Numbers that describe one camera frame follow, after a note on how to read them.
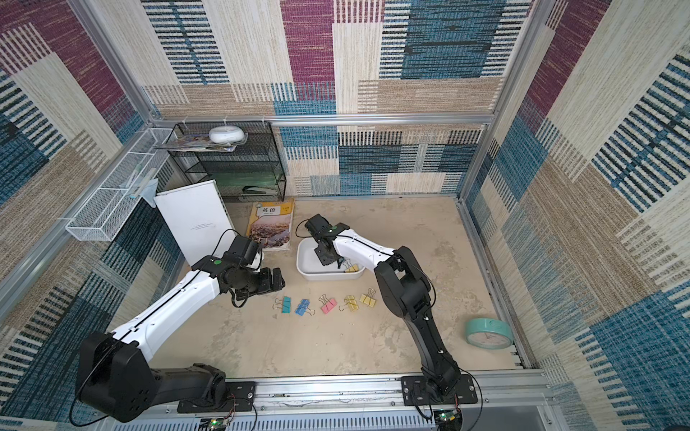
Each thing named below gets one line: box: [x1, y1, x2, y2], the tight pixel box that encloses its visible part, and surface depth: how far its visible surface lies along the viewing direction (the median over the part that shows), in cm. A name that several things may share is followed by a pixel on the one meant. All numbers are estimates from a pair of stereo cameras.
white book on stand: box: [153, 179, 238, 267], surface depth 88 cm
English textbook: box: [246, 198, 295, 252], surface depth 114 cm
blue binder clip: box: [294, 298, 310, 317], surface depth 91 cm
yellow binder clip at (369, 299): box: [359, 287, 378, 308], surface depth 91 cm
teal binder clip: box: [282, 296, 292, 314], surface depth 91 cm
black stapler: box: [242, 184, 278, 194], surface depth 112 cm
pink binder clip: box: [320, 298, 338, 315], surface depth 91 cm
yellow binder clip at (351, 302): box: [337, 294, 361, 312], surface depth 91 cm
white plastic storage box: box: [296, 237, 366, 281], surface depth 97 cm
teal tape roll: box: [465, 317, 514, 351], surface depth 78 cm
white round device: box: [208, 124, 246, 143], surface depth 91 cm
